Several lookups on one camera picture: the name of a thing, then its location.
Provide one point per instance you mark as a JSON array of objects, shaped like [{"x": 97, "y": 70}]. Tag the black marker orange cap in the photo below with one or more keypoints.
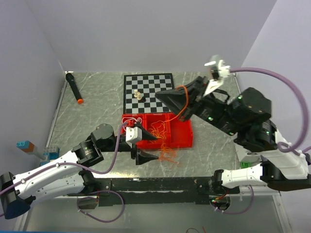
[{"x": 71, "y": 80}]

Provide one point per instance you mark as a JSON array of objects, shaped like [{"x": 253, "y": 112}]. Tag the blue brown toy block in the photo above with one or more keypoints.
[{"x": 30, "y": 149}]

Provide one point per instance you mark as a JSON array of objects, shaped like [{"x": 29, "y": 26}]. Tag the cream chess piece short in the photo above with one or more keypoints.
[{"x": 139, "y": 96}]

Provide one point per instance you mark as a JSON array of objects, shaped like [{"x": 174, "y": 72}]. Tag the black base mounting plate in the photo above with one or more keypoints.
[{"x": 160, "y": 190}]

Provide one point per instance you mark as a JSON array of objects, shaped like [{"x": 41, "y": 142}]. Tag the red three-compartment bin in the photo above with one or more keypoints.
[{"x": 170, "y": 132}]

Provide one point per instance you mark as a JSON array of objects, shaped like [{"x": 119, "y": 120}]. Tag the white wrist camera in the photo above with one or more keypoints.
[
  {"x": 133, "y": 135},
  {"x": 218, "y": 71}
]

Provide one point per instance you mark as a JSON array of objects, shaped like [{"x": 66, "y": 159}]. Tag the black white chessboard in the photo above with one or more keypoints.
[{"x": 147, "y": 85}]

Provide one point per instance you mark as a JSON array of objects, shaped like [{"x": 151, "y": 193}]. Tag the white grey stand device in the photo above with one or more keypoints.
[{"x": 245, "y": 155}]

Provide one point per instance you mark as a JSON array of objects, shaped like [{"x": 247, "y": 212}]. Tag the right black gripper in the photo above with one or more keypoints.
[{"x": 198, "y": 85}]

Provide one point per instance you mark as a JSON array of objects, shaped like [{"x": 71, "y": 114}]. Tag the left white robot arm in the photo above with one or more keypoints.
[{"x": 73, "y": 173}]

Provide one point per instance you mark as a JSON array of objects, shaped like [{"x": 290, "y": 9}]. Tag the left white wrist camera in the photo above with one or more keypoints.
[{"x": 133, "y": 135}]

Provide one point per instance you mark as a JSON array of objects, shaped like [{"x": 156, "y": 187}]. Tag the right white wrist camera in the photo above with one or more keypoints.
[{"x": 218, "y": 71}]

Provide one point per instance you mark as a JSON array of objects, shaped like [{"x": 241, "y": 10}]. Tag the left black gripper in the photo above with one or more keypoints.
[{"x": 141, "y": 157}]

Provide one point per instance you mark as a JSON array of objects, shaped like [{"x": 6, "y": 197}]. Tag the blue lego bricks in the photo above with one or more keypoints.
[{"x": 50, "y": 154}]

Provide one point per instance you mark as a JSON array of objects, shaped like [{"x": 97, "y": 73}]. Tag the green lego brick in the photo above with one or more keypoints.
[{"x": 245, "y": 164}]

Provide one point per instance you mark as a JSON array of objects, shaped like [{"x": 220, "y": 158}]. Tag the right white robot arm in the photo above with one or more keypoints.
[{"x": 248, "y": 119}]

